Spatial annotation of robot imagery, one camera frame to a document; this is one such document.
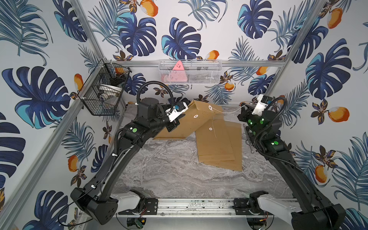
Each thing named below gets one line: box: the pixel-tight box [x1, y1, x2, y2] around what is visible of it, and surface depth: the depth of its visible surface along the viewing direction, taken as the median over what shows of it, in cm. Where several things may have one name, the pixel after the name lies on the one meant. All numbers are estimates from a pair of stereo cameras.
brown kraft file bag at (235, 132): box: [198, 120, 242, 172], surface depth 93 cm
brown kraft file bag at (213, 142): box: [195, 119, 235, 162], surface depth 100 cm
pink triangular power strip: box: [170, 60, 188, 82], surface depth 92 cm
